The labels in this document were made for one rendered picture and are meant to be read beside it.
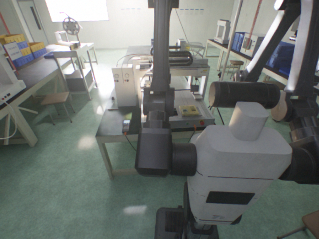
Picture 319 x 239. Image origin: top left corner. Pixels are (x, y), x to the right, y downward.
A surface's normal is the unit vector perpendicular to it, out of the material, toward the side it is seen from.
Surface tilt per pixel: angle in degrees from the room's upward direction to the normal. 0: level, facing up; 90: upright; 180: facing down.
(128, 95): 90
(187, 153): 23
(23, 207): 0
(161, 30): 67
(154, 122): 32
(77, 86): 90
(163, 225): 0
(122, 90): 90
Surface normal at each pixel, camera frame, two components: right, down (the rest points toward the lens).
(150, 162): -0.04, -0.40
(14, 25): 0.09, 0.59
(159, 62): -0.06, 0.23
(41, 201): 0.00, -0.81
